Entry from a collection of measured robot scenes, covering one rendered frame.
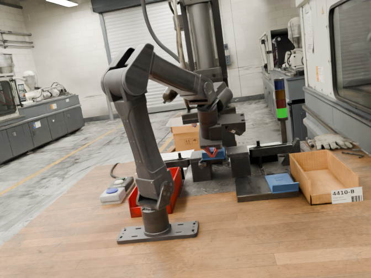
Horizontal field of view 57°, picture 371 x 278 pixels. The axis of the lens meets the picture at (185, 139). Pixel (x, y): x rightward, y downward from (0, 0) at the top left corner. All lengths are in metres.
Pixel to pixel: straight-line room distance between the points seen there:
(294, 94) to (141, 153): 3.54
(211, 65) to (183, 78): 0.27
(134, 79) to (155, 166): 0.21
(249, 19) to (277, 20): 0.79
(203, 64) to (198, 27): 0.11
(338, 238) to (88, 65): 10.86
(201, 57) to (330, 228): 0.63
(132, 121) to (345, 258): 0.51
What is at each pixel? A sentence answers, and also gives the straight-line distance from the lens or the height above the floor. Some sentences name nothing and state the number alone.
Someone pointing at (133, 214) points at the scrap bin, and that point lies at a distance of 1.00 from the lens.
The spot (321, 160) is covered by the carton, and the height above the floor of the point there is 0.94.
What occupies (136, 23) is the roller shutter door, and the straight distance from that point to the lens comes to 10.80.
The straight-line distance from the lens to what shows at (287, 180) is 1.05.
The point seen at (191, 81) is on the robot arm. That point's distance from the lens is 0.89.
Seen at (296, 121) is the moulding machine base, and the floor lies 0.46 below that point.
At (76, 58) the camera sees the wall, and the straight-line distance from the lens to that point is 11.55.
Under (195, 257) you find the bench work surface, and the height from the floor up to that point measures 0.90.
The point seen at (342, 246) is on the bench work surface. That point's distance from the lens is 0.78.
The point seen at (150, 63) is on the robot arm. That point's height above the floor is 1.31.
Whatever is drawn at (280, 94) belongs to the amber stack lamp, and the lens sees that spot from 1.32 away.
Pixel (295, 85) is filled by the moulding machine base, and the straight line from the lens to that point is 4.21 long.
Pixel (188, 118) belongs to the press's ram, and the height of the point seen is 1.12.
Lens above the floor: 1.29
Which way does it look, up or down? 12 degrees down
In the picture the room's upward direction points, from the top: 9 degrees counter-clockwise
